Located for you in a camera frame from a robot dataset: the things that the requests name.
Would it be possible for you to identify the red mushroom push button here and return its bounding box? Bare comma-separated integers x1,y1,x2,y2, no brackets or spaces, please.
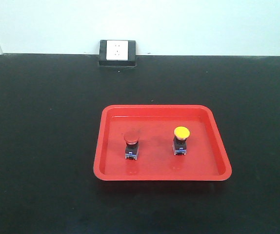
123,131,140,160

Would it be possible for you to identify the yellow mushroom push button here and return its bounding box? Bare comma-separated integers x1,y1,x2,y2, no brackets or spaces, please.
173,126,190,156

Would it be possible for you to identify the red plastic tray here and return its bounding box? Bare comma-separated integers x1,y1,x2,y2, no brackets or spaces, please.
93,105,232,181

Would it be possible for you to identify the white wall socket black box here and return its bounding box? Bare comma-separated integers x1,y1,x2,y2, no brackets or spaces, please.
99,40,136,67

